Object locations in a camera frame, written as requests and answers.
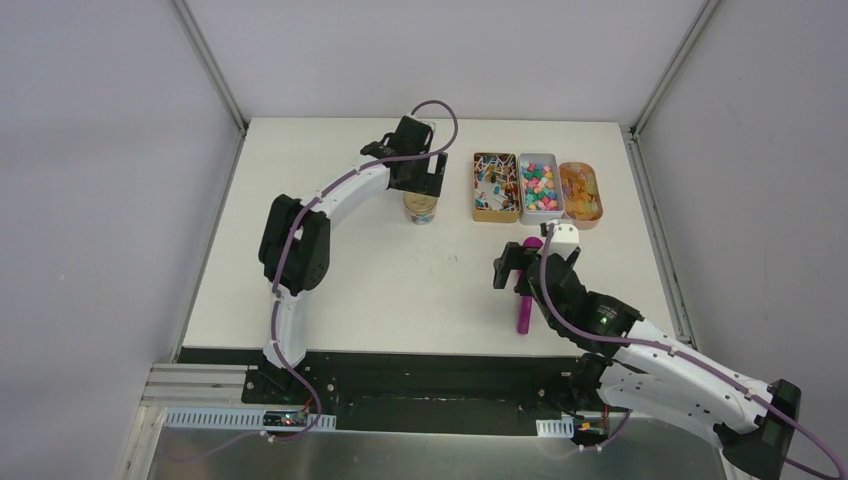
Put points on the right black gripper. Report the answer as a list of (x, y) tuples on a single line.
[(512, 258)]

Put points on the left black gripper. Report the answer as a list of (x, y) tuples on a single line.
[(420, 179)]

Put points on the gold jar lid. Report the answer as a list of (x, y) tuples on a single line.
[(419, 203)]

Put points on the clear plastic jar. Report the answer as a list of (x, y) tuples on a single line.
[(420, 219)]

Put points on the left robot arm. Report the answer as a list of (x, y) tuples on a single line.
[(295, 246)]

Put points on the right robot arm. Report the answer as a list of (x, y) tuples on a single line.
[(630, 363)]

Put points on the white tin of candies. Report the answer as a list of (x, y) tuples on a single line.
[(540, 187)]

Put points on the gold tin of lollipops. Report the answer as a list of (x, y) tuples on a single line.
[(495, 188)]

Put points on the pink tray of gummies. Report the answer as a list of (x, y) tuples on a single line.
[(582, 201)]

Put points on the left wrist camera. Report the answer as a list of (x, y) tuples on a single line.
[(422, 127)]

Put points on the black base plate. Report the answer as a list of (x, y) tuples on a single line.
[(417, 393)]

